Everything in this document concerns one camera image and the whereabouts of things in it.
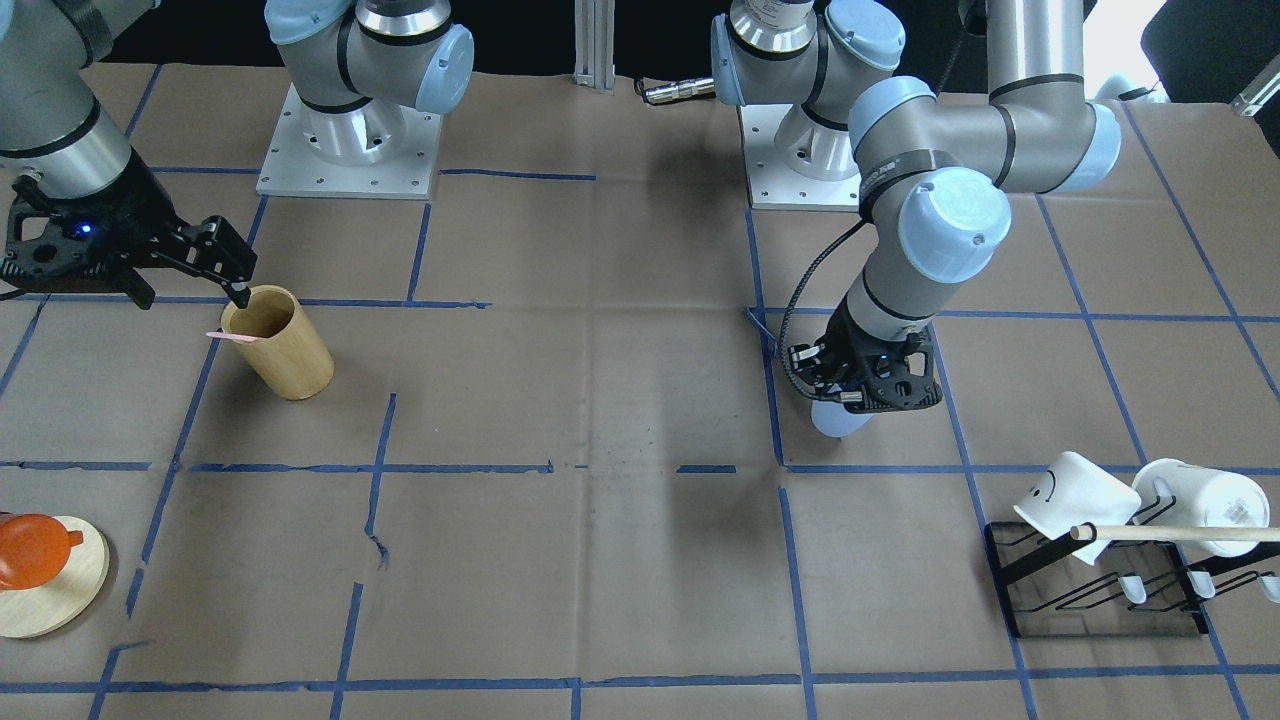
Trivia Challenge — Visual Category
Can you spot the white smiley mug inner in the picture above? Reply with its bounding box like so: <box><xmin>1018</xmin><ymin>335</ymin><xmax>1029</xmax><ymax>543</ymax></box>
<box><xmin>1012</xmin><ymin>451</ymin><xmax>1140</xmax><ymax>539</ymax></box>

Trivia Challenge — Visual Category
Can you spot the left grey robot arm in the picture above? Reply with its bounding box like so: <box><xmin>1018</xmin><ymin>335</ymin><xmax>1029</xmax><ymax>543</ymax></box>
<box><xmin>710</xmin><ymin>1</ymin><xmax>1123</xmax><ymax>432</ymax></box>

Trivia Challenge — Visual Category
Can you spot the black wire mug rack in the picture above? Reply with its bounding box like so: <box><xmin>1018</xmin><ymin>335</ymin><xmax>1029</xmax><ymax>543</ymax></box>
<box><xmin>986</xmin><ymin>479</ymin><xmax>1277</xmax><ymax>638</ymax></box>

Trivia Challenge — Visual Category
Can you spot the wooden mug tree stand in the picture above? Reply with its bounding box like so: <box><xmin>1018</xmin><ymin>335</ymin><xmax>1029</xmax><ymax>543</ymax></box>
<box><xmin>1</xmin><ymin>512</ymin><xmax>110</xmax><ymax>639</ymax></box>

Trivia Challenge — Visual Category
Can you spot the aluminium frame post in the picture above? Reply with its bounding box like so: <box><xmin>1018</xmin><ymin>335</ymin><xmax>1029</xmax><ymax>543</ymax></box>
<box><xmin>573</xmin><ymin>0</ymin><xmax>616</xmax><ymax>95</ymax></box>

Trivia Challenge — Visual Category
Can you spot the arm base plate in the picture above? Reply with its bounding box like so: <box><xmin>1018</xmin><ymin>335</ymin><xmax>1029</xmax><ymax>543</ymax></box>
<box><xmin>256</xmin><ymin>88</ymin><xmax>445</xmax><ymax>201</ymax></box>
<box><xmin>737</xmin><ymin>104</ymin><xmax>860</xmax><ymax>213</ymax></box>

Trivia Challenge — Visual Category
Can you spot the bamboo chopstick holder cup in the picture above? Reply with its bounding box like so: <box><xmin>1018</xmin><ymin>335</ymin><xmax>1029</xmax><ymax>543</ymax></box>
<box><xmin>221</xmin><ymin>284</ymin><xmax>335</xmax><ymax>400</ymax></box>

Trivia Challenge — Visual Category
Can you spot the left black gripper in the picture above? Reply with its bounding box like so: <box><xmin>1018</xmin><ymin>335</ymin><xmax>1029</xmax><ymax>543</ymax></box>
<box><xmin>787</xmin><ymin>322</ymin><xmax>943</xmax><ymax>414</ymax></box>

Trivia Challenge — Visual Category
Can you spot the orange cup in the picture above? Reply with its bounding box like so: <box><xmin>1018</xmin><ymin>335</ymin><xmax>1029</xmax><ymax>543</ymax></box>
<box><xmin>1</xmin><ymin>512</ymin><xmax>84</xmax><ymax>591</ymax></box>

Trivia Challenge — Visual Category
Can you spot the white smiley mug outer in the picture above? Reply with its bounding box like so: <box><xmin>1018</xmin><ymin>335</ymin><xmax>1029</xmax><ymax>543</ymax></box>
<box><xmin>1132</xmin><ymin>457</ymin><xmax>1270</xmax><ymax>528</ymax></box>

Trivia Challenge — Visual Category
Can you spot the light blue plastic cup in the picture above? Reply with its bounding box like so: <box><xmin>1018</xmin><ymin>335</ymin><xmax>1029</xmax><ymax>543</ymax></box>
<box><xmin>810</xmin><ymin>401</ymin><xmax>876</xmax><ymax>439</ymax></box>

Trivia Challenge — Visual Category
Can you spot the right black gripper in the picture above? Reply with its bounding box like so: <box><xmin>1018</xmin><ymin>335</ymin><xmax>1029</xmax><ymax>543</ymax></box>
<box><xmin>3</xmin><ymin>152</ymin><xmax>257</xmax><ymax>310</ymax></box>

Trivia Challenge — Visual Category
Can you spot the white smiley mug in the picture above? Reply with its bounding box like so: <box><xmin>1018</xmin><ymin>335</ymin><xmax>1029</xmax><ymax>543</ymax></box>
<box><xmin>1132</xmin><ymin>457</ymin><xmax>1270</xmax><ymax>528</ymax></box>
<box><xmin>1012</xmin><ymin>451</ymin><xmax>1140</xmax><ymax>539</ymax></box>

